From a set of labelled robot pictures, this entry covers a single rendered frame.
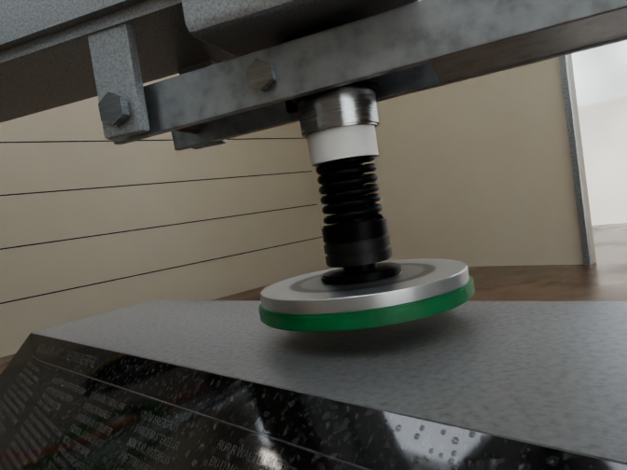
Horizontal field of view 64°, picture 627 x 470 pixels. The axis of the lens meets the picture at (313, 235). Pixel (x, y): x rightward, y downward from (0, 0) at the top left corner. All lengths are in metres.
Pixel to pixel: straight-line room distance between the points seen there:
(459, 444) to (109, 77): 0.45
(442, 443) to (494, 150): 5.56
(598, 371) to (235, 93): 0.38
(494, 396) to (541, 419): 0.04
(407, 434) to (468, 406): 0.04
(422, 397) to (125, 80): 0.40
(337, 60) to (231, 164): 6.21
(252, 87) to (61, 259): 5.21
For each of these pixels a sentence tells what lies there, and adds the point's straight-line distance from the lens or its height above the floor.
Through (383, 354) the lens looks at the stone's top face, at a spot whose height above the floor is 0.80.
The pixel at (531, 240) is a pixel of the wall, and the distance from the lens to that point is 5.74.
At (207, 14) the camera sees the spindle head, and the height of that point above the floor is 1.12.
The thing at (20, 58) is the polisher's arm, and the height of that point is 1.14.
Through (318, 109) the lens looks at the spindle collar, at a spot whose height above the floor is 1.03.
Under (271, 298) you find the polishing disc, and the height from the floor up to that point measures 0.86.
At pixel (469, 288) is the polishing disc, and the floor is 0.84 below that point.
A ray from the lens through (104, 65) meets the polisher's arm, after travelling 0.57.
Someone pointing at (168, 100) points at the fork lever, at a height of 1.07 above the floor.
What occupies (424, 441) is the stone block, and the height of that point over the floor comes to 0.79.
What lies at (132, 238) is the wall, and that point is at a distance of 5.89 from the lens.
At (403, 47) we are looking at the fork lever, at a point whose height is 1.06.
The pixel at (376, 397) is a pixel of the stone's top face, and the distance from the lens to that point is 0.36.
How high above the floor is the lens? 0.94
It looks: 3 degrees down
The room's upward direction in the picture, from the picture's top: 8 degrees counter-clockwise
